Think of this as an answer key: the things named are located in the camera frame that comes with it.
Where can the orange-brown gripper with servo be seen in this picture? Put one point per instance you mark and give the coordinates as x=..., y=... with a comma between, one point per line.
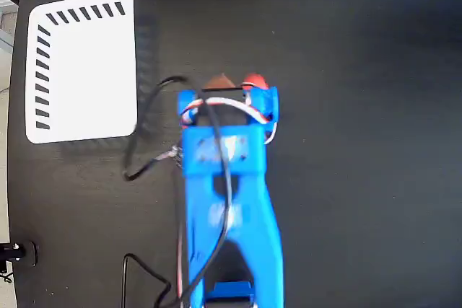
x=266, y=103

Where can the red turtle toy gold shell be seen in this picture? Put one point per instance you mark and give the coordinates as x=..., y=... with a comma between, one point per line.
x=254, y=80

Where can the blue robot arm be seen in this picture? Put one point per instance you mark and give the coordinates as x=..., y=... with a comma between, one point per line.
x=260, y=221

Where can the white slotted tray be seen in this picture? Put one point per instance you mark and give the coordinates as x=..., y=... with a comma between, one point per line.
x=90, y=70

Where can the black stand clamp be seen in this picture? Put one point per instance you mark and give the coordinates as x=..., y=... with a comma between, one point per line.
x=14, y=252

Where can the camera circuit board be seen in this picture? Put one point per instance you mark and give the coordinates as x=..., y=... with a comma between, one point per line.
x=176, y=153

